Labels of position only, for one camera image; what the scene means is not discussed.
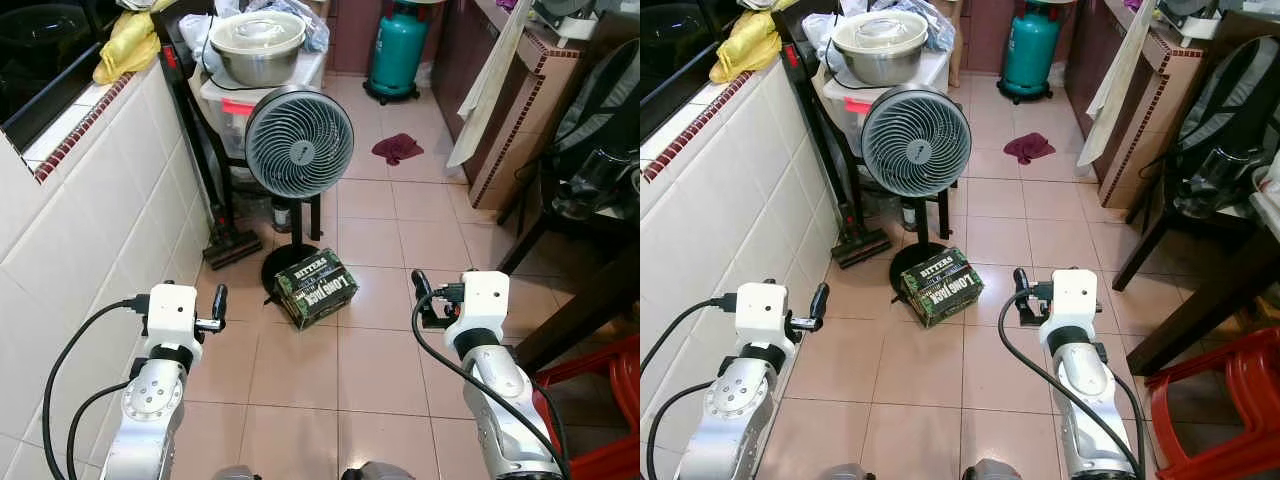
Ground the yellow plastic bag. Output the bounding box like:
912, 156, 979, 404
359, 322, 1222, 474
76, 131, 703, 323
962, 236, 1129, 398
709, 8, 784, 85
92, 8, 162, 87

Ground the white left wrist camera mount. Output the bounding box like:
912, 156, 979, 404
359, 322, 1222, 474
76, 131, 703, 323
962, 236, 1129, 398
144, 284, 201, 351
734, 284, 791, 350

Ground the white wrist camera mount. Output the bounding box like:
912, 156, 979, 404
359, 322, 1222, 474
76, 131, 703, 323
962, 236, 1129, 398
734, 284, 791, 350
446, 271, 512, 337
1040, 269, 1101, 333
144, 284, 201, 351

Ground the black stick vacuum cleaner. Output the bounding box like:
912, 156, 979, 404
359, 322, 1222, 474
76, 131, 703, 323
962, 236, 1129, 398
154, 14, 264, 271
773, 8, 893, 271

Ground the grey right robot foot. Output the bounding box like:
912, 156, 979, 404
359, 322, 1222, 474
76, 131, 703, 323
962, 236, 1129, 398
960, 459, 1023, 480
339, 461, 418, 480

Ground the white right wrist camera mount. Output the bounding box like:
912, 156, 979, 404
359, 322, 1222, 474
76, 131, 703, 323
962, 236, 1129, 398
446, 271, 512, 337
1040, 269, 1101, 333

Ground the beige hanging cloth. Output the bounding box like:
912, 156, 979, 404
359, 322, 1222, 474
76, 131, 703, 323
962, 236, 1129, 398
1077, 0, 1161, 168
446, 0, 537, 169

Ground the long black left arm cable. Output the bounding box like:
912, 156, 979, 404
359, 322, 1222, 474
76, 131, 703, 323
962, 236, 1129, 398
42, 296, 151, 480
640, 296, 739, 403

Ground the short black left arm cable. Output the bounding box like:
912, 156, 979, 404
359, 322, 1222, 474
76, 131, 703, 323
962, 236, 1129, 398
66, 381, 133, 480
646, 381, 723, 480

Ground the green gas cylinder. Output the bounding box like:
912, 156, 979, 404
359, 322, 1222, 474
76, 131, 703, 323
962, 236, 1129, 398
997, 0, 1064, 106
363, 0, 434, 106

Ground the grey round standing fan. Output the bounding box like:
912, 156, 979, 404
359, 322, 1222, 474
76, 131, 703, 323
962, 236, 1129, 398
244, 86, 355, 299
861, 85, 973, 298

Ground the dark wooden table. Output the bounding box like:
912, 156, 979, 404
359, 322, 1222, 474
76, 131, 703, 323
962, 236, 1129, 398
494, 150, 641, 375
1111, 150, 1280, 378

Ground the steel pot with lid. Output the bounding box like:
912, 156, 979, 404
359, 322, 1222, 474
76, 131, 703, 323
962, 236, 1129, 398
831, 9, 930, 87
208, 11, 308, 89

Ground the dark red floor cloth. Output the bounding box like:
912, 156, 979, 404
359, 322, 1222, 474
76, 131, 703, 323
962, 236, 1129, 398
1003, 131, 1058, 166
371, 132, 426, 167

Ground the green printed cardboard box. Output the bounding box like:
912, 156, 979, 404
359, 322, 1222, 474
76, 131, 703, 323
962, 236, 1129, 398
275, 248, 360, 331
899, 247, 985, 329

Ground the red plastic stool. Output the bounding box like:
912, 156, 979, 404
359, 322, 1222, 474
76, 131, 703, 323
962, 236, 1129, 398
1144, 324, 1280, 480
528, 334, 641, 480

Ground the white plastic storage box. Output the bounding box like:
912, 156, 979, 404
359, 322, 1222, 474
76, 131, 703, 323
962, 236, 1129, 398
820, 47, 951, 161
198, 48, 328, 163

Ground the dark window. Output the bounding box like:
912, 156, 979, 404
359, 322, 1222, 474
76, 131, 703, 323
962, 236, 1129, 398
0, 0, 123, 153
640, 0, 746, 113

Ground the brown tiled counter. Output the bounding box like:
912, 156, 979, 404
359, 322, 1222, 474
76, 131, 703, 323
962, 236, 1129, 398
432, 0, 589, 212
1062, 0, 1207, 212

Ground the black backpack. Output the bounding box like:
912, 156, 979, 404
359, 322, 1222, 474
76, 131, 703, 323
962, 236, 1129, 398
540, 38, 641, 223
1168, 34, 1280, 221

